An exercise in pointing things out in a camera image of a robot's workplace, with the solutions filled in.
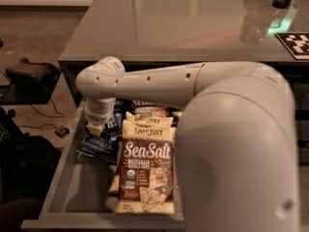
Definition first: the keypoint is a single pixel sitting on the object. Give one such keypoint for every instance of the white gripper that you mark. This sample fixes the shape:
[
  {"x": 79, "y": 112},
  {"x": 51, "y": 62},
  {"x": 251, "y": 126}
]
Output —
[{"x": 97, "y": 117}]

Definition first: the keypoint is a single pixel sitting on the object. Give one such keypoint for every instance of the blue Kettle chip bag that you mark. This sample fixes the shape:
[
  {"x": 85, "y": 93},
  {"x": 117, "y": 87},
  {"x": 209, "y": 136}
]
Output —
[{"x": 105, "y": 146}]

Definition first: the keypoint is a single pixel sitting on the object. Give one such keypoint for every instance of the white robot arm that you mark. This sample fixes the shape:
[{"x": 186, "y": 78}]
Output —
[{"x": 236, "y": 155}]

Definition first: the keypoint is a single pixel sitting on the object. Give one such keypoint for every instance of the middle Late July chip bag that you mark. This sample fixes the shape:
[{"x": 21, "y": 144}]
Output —
[{"x": 132, "y": 132}]

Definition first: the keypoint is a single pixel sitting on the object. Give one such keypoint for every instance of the late july chip bag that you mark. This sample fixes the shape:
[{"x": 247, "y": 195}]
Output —
[
  {"x": 149, "y": 120},
  {"x": 132, "y": 132}
]

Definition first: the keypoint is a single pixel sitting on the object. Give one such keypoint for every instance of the rear Late July chip bag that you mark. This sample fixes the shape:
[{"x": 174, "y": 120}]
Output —
[{"x": 149, "y": 120}]

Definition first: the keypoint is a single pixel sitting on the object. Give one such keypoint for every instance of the back brown SeaSalt chip bag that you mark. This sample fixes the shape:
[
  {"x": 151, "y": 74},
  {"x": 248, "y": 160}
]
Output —
[{"x": 148, "y": 109}]

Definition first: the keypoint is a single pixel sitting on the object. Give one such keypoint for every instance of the brown seasalt chip bag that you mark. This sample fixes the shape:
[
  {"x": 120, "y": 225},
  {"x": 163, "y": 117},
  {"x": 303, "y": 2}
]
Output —
[
  {"x": 146, "y": 178},
  {"x": 148, "y": 109}
]

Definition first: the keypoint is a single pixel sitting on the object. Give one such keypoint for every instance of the open grey top drawer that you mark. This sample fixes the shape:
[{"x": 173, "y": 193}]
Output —
[{"x": 78, "y": 199}]

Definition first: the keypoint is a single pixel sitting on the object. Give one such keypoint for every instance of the front brown SeaSalt chip bag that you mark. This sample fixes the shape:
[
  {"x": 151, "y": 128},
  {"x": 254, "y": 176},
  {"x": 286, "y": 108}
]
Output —
[{"x": 146, "y": 178}]

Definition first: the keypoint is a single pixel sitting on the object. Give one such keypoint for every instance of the small black power adapter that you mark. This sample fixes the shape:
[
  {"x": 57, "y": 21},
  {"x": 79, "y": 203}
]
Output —
[{"x": 62, "y": 131}]

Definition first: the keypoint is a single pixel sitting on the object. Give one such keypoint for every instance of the dark chair at left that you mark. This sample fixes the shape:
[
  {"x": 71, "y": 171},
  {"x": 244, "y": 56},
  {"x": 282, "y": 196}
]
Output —
[{"x": 28, "y": 163}]

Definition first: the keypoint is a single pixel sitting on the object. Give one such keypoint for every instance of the black device on stand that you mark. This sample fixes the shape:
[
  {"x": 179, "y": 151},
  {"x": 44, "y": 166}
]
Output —
[{"x": 32, "y": 79}]

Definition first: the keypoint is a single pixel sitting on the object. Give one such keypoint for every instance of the dark closed side drawers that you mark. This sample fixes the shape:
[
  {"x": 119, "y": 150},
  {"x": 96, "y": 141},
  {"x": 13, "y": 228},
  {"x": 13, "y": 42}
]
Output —
[{"x": 300, "y": 85}]

